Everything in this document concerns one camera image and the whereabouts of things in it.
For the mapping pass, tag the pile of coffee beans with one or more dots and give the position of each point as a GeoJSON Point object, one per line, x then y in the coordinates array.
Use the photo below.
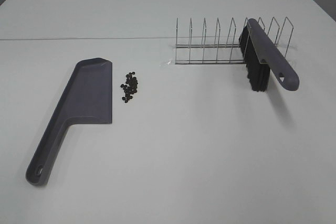
{"type": "Point", "coordinates": [129, 87]}

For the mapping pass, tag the grey plastic dustpan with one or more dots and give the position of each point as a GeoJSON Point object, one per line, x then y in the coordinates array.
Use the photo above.
{"type": "Point", "coordinates": [86, 99]}

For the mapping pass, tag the grey hand brush black bristles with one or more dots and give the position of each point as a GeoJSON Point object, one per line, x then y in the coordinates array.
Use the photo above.
{"type": "Point", "coordinates": [262, 57]}

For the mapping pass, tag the metal wire dish rack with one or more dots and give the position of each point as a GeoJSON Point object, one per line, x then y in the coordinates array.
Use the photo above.
{"type": "Point", "coordinates": [203, 45]}

